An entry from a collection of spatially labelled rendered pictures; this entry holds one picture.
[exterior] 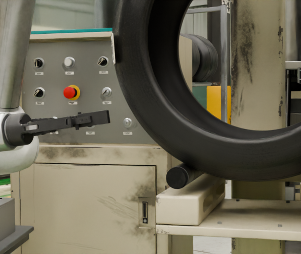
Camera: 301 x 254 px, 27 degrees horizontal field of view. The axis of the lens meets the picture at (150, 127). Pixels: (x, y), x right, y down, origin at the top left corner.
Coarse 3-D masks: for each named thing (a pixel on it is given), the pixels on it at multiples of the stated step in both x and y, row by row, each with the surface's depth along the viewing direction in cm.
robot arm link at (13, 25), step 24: (0, 0) 172; (24, 0) 171; (0, 24) 173; (24, 24) 174; (0, 48) 175; (24, 48) 177; (0, 72) 177; (0, 96) 179; (0, 168) 184; (24, 168) 190
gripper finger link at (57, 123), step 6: (42, 120) 139; (48, 120) 139; (54, 120) 139; (60, 120) 139; (42, 126) 139; (48, 126) 139; (54, 126) 139; (60, 126) 139; (66, 126) 139; (72, 126) 139; (30, 132) 139; (36, 132) 139
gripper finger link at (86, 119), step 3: (78, 117) 140; (81, 117) 140; (84, 117) 140; (87, 117) 140; (90, 117) 140; (69, 120) 139; (72, 120) 140; (75, 120) 140; (78, 120) 140; (81, 120) 140; (84, 120) 140; (87, 120) 140; (90, 120) 140; (69, 123) 139; (72, 123) 140; (75, 123) 140; (78, 123) 140
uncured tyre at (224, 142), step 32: (128, 0) 126; (160, 0) 150; (192, 0) 152; (128, 32) 126; (160, 32) 152; (128, 64) 127; (160, 64) 152; (128, 96) 129; (160, 96) 124; (192, 96) 151; (160, 128) 126; (192, 128) 123; (224, 128) 150; (288, 128) 146; (192, 160) 126; (224, 160) 122; (256, 160) 121; (288, 160) 120
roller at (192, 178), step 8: (176, 168) 126; (184, 168) 127; (192, 168) 132; (168, 176) 126; (176, 176) 126; (184, 176) 125; (192, 176) 130; (168, 184) 127; (176, 184) 126; (184, 184) 126
